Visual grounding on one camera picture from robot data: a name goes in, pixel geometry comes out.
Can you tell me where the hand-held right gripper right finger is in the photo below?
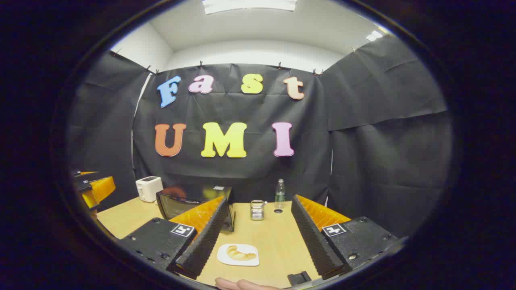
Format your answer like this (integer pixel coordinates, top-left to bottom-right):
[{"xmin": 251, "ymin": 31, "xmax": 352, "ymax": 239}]
[{"xmin": 291, "ymin": 195, "xmax": 400, "ymax": 280}]

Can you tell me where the black electric oven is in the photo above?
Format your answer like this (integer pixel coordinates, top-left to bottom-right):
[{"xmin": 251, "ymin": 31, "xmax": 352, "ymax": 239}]
[{"xmin": 156, "ymin": 184, "xmax": 235, "ymax": 232}]

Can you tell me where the white square plate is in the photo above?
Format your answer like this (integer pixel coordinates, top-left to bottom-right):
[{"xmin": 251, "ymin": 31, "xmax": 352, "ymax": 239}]
[{"xmin": 217, "ymin": 243, "xmax": 260, "ymax": 267}]

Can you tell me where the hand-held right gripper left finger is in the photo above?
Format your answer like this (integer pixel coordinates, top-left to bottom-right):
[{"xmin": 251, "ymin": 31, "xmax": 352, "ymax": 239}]
[{"xmin": 119, "ymin": 196, "xmax": 230, "ymax": 280}]

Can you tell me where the clear plastic water bottle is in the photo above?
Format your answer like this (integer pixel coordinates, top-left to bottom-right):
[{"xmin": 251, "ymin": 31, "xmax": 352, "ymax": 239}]
[{"xmin": 275, "ymin": 179, "xmax": 286, "ymax": 209}]

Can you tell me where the golden croissant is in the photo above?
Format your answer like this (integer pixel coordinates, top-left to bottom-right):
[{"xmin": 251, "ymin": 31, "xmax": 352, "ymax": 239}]
[{"xmin": 226, "ymin": 245, "xmax": 257, "ymax": 261}]

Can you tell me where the small black table bracket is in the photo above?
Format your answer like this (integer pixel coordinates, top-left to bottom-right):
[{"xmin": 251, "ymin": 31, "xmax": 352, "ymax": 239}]
[{"xmin": 287, "ymin": 271, "xmax": 312, "ymax": 286}]

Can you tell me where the clear glass cup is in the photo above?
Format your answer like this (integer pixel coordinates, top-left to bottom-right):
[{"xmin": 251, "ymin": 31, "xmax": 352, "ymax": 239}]
[{"xmin": 250, "ymin": 200, "xmax": 266, "ymax": 221}]

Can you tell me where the white toaster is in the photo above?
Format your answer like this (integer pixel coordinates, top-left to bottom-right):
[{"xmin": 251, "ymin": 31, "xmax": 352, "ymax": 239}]
[{"xmin": 135, "ymin": 176, "xmax": 164, "ymax": 203}]

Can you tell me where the long ceiling light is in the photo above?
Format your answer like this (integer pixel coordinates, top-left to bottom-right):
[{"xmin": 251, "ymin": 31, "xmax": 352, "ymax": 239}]
[{"xmin": 202, "ymin": 0, "xmax": 298, "ymax": 15}]

